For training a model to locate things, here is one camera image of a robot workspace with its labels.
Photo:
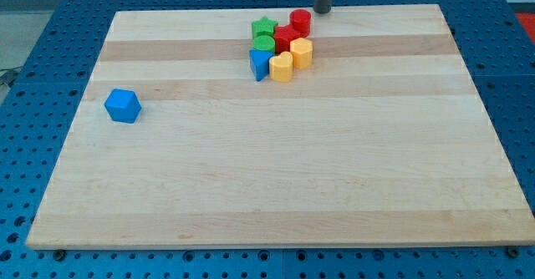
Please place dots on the red cylinder block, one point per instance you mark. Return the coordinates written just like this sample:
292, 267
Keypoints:
300, 20

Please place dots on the yellow hexagon block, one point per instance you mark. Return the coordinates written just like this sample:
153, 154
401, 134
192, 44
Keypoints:
302, 51

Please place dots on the yellow heart block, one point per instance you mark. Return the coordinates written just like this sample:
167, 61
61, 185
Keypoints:
281, 67

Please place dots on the blue triangle block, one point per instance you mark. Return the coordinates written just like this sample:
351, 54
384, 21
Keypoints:
259, 63

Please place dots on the green cylinder block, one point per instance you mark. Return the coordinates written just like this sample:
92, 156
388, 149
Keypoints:
264, 43

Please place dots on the red pentagon block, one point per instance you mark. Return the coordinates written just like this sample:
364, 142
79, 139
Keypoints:
283, 36

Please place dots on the green star block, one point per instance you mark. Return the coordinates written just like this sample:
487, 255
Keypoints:
263, 27

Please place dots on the light wooden board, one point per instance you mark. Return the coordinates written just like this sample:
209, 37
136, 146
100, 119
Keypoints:
383, 141

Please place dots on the blue cube block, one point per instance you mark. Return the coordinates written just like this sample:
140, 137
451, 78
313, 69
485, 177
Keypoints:
123, 106

